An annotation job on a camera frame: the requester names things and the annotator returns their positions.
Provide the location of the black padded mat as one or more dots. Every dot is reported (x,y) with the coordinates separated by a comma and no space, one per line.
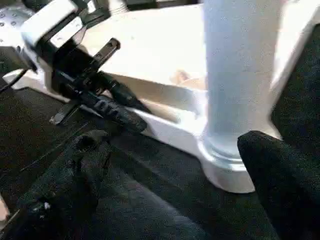
(162,187)

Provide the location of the white plastic table leg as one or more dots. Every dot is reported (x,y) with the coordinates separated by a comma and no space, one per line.
(237,75)

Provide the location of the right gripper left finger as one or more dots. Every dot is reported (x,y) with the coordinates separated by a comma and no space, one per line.
(70,187)

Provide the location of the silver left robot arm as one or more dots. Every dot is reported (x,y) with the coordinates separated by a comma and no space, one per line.
(12,27)

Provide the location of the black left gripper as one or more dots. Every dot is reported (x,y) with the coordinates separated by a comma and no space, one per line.
(75,70)

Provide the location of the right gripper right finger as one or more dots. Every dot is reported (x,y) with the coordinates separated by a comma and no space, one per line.
(287,190)

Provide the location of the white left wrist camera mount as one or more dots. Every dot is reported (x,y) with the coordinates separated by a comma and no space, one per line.
(50,20)

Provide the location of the white plastic table top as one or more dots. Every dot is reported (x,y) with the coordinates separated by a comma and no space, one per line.
(162,50)

